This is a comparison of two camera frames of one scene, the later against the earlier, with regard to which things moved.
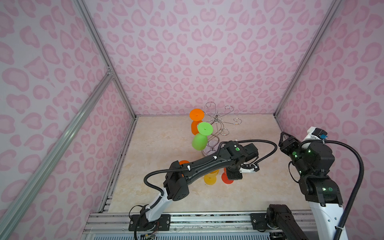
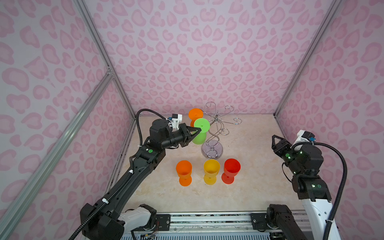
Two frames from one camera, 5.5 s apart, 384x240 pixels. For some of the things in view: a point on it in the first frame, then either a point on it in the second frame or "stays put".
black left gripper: x=233 y=176 → x=187 y=137
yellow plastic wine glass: x=210 y=178 stays put
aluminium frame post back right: x=335 y=7 stays put
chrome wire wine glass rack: x=217 y=119 stays put
